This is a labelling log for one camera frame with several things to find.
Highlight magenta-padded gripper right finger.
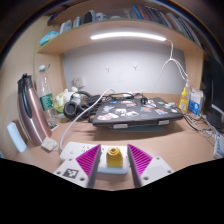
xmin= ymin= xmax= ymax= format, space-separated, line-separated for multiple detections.
xmin=126 ymin=143 xmax=175 ymax=188

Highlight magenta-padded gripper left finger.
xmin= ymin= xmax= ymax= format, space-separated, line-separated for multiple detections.
xmin=53 ymin=143 xmax=102 ymax=189

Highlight yellow charger block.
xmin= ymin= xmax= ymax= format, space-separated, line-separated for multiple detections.
xmin=106 ymin=146 xmax=124 ymax=168

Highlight white power strip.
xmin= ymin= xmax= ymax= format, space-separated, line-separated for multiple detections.
xmin=59 ymin=141 xmax=132 ymax=175

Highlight small beige eraser block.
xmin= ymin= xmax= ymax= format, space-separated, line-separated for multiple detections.
xmin=40 ymin=137 xmax=59 ymax=153

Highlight grey laptop stand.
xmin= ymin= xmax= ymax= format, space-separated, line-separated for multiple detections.
xmin=111 ymin=119 xmax=174 ymax=133

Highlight black laptop with stickers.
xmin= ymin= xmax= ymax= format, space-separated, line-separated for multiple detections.
xmin=91 ymin=97 xmax=185 ymax=127

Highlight black headphones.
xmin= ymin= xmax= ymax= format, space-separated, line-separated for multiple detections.
xmin=63 ymin=90 xmax=98 ymax=120

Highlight white paper roll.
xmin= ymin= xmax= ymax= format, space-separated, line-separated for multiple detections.
xmin=6 ymin=121 xmax=28 ymax=154

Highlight pink metal thermos flask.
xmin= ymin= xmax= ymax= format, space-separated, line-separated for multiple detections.
xmin=17 ymin=73 xmax=53 ymax=147

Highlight yellow squeeze bottle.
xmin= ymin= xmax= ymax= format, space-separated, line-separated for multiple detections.
xmin=178 ymin=87 xmax=189 ymax=113

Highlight green and white plush toy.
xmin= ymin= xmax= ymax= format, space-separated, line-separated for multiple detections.
xmin=53 ymin=87 xmax=81 ymax=114

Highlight clear green-labelled plastic bottle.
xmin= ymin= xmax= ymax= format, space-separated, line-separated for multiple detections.
xmin=35 ymin=64 xmax=59 ymax=130

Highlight blue and white box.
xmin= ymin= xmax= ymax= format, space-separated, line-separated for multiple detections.
xmin=188 ymin=87 xmax=204 ymax=116

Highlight black computer monitor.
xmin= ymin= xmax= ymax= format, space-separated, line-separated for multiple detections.
xmin=201 ymin=54 xmax=224 ymax=133

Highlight white LED light bar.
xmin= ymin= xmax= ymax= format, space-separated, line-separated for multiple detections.
xmin=89 ymin=31 xmax=167 ymax=42

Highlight wooden shelf unit with books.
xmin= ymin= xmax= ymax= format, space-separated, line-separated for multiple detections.
xmin=35 ymin=0 xmax=214 ymax=56

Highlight white power strip cable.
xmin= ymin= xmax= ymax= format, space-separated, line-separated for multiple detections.
xmin=59 ymin=87 xmax=116 ymax=151

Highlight tangled black desk cables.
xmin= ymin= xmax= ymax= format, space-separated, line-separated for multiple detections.
xmin=181 ymin=111 xmax=219 ymax=146

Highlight white wall socket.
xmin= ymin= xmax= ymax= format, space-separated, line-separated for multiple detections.
xmin=72 ymin=76 xmax=86 ymax=89

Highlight white hanging lamp cable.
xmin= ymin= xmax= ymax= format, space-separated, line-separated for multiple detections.
xmin=152 ymin=39 xmax=190 ymax=94

